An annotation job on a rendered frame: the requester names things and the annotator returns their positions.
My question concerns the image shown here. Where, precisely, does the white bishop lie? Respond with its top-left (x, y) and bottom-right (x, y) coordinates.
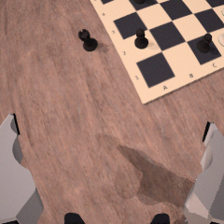
top-left (218, 34), bottom-right (224, 47)

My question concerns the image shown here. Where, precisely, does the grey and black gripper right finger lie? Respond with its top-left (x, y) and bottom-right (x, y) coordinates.
top-left (182, 121), bottom-right (224, 224)

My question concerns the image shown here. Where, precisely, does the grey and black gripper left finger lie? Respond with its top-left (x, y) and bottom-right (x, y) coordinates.
top-left (0, 113), bottom-right (44, 224)

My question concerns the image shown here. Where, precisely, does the black and cream chessboard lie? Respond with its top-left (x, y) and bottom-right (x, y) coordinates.
top-left (91, 0), bottom-right (224, 105)

